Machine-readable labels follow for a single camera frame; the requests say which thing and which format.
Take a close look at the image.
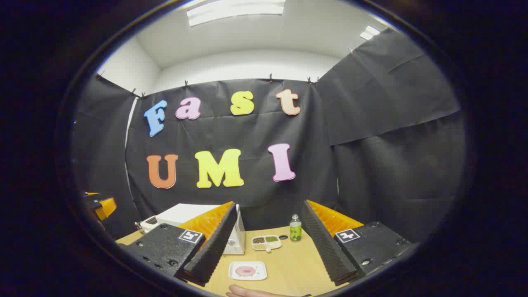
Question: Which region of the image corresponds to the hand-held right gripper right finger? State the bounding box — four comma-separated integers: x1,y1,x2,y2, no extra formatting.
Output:
301,200,415,286

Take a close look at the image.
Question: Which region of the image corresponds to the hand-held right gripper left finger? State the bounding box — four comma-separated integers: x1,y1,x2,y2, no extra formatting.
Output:
118,201,238,287

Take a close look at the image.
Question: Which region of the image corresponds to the white square plate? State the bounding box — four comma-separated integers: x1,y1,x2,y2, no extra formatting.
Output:
228,261,268,281

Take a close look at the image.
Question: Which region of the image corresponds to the white microwave oven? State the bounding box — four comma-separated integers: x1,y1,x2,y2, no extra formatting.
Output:
156,203,246,255

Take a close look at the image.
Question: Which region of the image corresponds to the green drink bottle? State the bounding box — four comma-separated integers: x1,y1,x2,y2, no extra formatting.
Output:
290,214,302,242

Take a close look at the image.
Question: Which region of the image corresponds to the white toaster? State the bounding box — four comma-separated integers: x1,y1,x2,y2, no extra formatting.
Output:
135,217,160,234

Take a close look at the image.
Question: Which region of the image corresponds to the white divided snack dish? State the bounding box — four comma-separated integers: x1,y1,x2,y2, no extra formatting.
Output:
251,235,283,252

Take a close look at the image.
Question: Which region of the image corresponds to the black backdrop cloth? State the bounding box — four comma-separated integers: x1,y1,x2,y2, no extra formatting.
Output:
70,28,467,244

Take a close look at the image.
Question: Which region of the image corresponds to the small ceiling light panel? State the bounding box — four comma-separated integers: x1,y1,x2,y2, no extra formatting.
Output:
360,26,381,41

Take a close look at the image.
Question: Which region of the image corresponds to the large ceiling light panel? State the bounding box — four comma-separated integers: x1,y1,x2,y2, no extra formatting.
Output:
186,0,286,27

